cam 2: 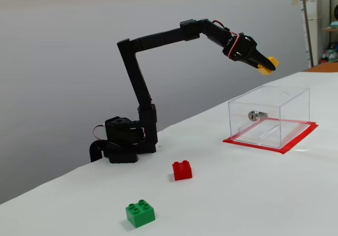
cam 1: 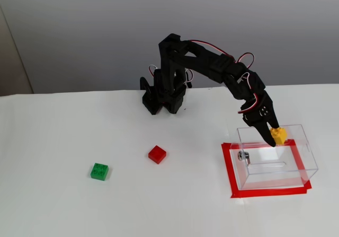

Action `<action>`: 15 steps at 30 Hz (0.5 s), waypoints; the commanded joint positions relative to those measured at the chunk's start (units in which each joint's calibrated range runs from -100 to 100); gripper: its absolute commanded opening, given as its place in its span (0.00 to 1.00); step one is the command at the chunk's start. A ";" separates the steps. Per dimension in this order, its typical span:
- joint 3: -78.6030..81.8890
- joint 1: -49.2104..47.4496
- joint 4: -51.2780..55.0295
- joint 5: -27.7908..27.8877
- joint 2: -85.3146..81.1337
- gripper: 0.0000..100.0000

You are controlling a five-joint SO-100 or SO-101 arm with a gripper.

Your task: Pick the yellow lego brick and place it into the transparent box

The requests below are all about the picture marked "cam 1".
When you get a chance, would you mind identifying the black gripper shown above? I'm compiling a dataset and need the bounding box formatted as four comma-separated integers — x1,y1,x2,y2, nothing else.
239,91,280,148

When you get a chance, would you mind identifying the red lego brick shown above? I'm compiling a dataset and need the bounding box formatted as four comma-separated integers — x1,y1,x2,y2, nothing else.
148,145,168,165

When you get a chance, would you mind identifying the transparent plastic box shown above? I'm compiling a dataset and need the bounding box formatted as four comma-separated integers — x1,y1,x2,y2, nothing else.
236,124,318,191

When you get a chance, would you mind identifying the black table clamp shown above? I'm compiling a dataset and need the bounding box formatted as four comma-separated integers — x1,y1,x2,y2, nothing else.
139,76,159,116

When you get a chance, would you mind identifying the red white shoulder cable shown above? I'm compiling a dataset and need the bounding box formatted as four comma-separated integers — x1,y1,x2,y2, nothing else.
184,69,193,89

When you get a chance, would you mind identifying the red tape square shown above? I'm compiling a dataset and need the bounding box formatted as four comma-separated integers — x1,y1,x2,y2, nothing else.
221,138,313,199

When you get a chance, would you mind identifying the red white gripper cable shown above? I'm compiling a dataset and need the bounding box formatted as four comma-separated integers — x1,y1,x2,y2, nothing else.
238,72,259,115

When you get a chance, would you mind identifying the silver cam lock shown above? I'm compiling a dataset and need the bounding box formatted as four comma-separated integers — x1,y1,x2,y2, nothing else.
237,151,252,166

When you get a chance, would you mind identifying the red white forearm cable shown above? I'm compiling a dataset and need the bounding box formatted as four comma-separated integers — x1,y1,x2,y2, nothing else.
190,39,236,62

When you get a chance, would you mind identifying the red white wrist cable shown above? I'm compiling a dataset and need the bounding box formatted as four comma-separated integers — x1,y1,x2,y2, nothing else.
237,52,257,69

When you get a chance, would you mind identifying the yellow lego brick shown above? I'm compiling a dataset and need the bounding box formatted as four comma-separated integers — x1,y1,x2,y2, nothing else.
269,127,289,145

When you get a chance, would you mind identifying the green lego brick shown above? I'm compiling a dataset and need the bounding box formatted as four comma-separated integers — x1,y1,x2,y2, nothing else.
90,162,110,181

